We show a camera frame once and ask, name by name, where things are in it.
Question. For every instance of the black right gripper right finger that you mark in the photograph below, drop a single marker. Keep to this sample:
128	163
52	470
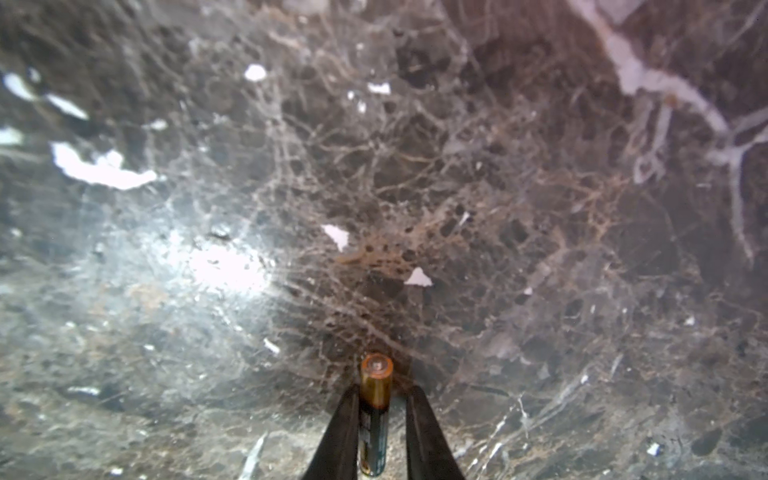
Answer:
428	454

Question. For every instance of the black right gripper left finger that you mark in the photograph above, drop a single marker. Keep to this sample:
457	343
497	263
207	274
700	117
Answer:
336	455

